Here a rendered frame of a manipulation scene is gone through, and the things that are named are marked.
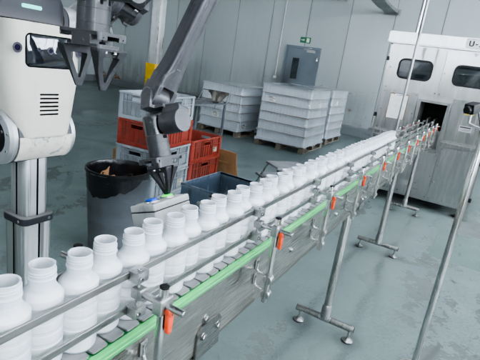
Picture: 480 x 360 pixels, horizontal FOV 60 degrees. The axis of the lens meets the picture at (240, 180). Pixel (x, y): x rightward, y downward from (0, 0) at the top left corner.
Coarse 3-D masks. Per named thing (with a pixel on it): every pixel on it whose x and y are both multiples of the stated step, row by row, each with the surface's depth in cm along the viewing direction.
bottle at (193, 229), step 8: (184, 208) 90; (192, 208) 90; (192, 216) 88; (192, 224) 88; (192, 232) 87; (200, 232) 89; (192, 248) 89; (192, 256) 89; (192, 264) 90; (184, 280) 90
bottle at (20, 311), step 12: (0, 276) 54; (12, 276) 55; (0, 288) 52; (12, 288) 53; (0, 300) 52; (12, 300) 53; (0, 312) 53; (12, 312) 53; (24, 312) 54; (0, 324) 52; (12, 324) 53; (24, 336) 55; (0, 348) 53; (12, 348) 54; (24, 348) 55
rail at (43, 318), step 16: (320, 176) 153; (224, 224) 96; (192, 240) 85; (240, 240) 105; (160, 256) 76; (128, 272) 70; (192, 272) 88; (96, 288) 64; (64, 304) 59; (32, 320) 55; (48, 320) 57; (112, 320) 69; (0, 336) 51; (16, 336) 53; (80, 336) 63
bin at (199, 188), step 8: (208, 176) 194; (216, 176) 201; (224, 176) 202; (232, 176) 200; (184, 184) 176; (192, 184) 184; (200, 184) 190; (208, 184) 196; (216, 184) 203; (224, 184) 203; (232, 184) 201; (240, 184) 199; (248, 184) 197; (184, 192) 178; (192, 192) 175; (200, 192) 173; (208, 192) 171; (216, 192) 205; (224, 192) 204; (192, 200) 176; (200, 200) 174
